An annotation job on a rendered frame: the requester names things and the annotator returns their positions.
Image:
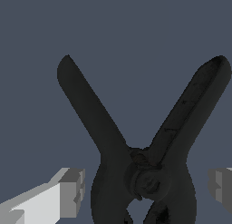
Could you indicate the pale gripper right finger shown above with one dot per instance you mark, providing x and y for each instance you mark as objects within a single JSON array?
[{"x": 222, "y": 185}]

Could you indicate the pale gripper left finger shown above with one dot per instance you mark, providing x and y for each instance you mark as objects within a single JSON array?
[{"x": 51, "y": 200}]

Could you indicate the black spring clamp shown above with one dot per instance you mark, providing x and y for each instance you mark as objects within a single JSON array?
[{"x": 108, "y": 161}]

